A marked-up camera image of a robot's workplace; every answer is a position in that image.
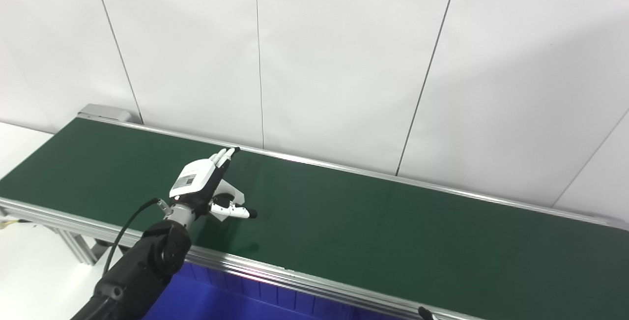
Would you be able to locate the white square part round hole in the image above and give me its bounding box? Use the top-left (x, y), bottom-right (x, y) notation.
top-left (209, 180), bottom-right (245, 222)

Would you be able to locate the blue plastic bin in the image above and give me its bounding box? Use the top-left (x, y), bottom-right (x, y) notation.
top-left (143, 261), bottom-right (394, 320)

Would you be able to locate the green conveyor belt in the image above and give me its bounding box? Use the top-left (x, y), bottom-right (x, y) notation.
top-left (0, 117), bottom-right (629, 320)
top-left (0, 105), bottom-right (629, 320)

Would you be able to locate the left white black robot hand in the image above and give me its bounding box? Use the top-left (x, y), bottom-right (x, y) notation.
top-left (169, 147), bottom-right (258, 222)

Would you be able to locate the grey conveyor motor housing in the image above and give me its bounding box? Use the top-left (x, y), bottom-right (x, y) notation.
top-left (77, 104), bottom-right (133, 123)

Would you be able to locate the aluminium conveyor leg profile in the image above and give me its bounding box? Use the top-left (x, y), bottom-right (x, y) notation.
top-left (49, 227), bottom-right (99, 265)

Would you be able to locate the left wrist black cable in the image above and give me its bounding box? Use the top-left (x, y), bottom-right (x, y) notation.
top-left (102, 197), bottom-right (172, 276)

